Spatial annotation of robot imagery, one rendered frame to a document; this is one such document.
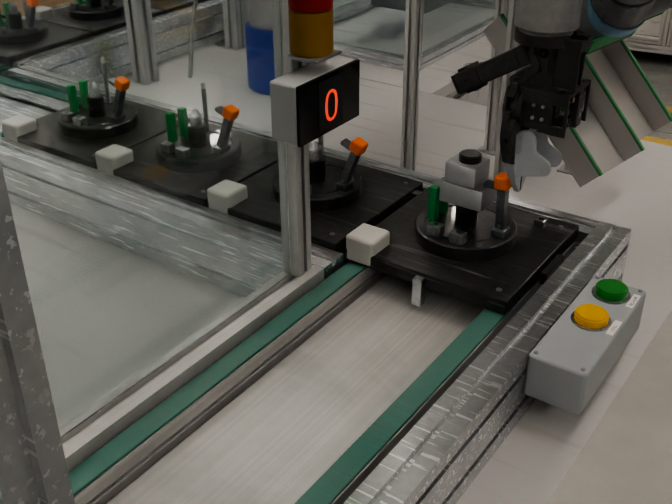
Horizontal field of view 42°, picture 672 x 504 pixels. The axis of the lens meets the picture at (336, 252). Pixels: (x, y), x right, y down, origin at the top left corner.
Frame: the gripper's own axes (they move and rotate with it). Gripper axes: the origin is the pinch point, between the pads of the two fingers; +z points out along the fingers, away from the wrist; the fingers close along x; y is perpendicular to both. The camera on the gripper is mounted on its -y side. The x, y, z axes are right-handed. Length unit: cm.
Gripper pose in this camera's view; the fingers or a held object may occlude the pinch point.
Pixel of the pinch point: (513, 180)
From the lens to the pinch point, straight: 115.6
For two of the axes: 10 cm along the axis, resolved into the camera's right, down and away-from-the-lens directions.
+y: 8.2, 2.8, -5.0
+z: 0.1, 8.7, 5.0
